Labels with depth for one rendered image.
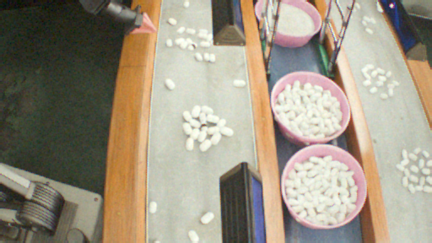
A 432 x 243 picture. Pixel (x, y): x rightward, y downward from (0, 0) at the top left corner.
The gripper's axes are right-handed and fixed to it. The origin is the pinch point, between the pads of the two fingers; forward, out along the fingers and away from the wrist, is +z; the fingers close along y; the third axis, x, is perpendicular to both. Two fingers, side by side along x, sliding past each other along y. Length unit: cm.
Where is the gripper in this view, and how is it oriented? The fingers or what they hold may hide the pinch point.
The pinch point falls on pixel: (153, 30)
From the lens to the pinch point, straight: 135.6
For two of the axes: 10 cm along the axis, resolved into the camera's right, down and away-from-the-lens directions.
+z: 7.4, 3.6, 5.6
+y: -0.4, -8.2, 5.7
